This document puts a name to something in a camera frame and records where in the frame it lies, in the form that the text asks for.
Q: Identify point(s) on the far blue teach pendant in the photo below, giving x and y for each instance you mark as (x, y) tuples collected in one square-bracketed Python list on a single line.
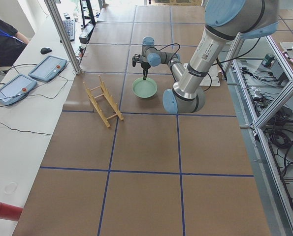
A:
[(48, 69)]

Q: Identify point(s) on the black computer mouse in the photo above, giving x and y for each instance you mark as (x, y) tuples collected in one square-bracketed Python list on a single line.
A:
[(45, 50)]

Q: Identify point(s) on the aluminium frame rail right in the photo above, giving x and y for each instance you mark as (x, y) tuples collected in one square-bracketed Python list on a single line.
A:
[(263, 99)]

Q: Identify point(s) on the black keyboard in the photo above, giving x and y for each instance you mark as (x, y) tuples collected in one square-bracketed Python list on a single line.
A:
[(69, 26)]

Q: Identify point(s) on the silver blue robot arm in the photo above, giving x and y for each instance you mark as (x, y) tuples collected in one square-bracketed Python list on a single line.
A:
[(224, 19)]

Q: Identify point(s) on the near blue teach pendant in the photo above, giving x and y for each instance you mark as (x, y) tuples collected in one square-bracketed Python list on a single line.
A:
[(16, 89)]

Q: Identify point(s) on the aluminium frame post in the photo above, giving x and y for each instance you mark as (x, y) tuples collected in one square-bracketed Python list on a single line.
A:
[(55, 15)]

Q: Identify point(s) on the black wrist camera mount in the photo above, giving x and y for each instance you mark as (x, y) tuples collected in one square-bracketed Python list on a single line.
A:
[(136, 59)]

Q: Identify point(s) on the red cylinder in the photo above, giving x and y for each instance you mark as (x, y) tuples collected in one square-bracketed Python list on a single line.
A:
[(10, 212)]

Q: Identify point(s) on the wooden dish rack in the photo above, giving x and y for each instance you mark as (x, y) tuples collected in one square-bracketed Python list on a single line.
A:
[(103, 102)]

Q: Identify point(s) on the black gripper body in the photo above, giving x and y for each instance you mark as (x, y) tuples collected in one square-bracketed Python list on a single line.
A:
[(145, 65)]

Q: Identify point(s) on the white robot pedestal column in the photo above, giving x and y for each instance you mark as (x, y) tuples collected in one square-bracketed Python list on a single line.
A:
[(212, 79)]

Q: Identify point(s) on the person in black shirt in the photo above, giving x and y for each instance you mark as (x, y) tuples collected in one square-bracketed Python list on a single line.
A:
[(12, 44)]

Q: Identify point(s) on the green motor box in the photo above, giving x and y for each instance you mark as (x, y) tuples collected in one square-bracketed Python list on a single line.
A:
[(268, 59)]

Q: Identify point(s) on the blue teach pendant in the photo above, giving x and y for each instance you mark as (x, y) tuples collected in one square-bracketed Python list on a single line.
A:
[(16, 89), (48, 69)]

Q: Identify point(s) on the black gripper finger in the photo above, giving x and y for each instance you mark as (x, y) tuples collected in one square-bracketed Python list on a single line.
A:
[(145, 74)]

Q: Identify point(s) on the green ceramic plate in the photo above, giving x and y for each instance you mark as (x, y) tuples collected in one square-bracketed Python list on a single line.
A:
[(144, 87)]

